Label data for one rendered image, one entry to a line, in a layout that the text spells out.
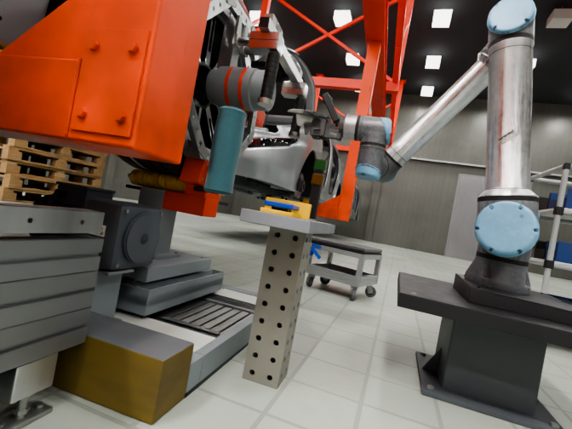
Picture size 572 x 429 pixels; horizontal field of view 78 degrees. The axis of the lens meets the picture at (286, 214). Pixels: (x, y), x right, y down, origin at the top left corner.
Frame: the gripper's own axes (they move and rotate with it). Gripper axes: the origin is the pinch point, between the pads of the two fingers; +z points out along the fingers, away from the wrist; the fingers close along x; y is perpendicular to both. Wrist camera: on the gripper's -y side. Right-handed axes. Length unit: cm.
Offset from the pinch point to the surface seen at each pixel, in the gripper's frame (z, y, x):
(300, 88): -1.7, -9.7, -2.7
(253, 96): 7.4, 1.8, -22.2
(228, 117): 8.9, 12.6, -33.2
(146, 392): -2, 77, -66
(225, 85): 16.8, -0.4, -24.0
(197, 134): 18.5, 18.4, -32.8
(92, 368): 12, 76, -66
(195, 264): 24, 62, -10
